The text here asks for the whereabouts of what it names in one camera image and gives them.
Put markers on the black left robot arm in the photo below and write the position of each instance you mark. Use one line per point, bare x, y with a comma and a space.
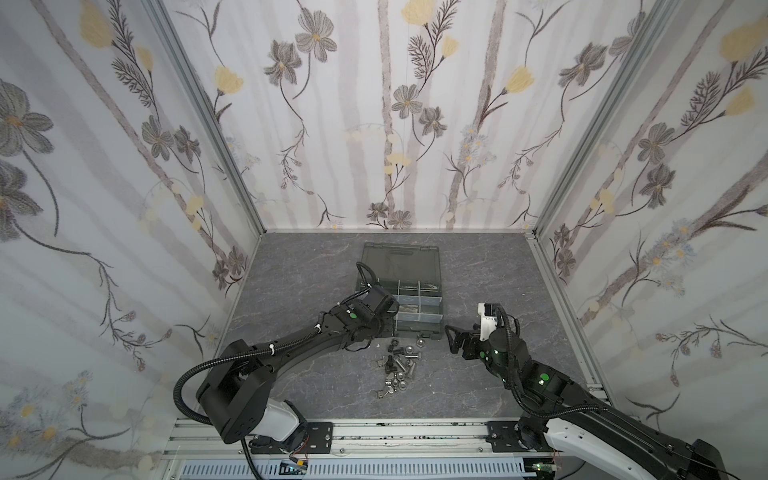
232, 392

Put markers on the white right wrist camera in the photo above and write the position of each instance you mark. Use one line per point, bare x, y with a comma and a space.
488, 320

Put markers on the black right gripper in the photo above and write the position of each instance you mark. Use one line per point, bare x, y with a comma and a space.
466, 341

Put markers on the white perforated cable duct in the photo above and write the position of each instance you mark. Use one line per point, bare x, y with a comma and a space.
382, 468

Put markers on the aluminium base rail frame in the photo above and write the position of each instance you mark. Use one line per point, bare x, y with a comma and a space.
196, 452

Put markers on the black hex bolt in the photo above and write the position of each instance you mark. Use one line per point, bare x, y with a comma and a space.
394, 366

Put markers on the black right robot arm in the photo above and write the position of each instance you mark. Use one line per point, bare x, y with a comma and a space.
566, 417

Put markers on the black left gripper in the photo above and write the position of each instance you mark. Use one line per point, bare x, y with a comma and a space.
384, 306

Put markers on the grey plastic organizer box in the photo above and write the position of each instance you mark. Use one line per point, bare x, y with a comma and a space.
412, 274

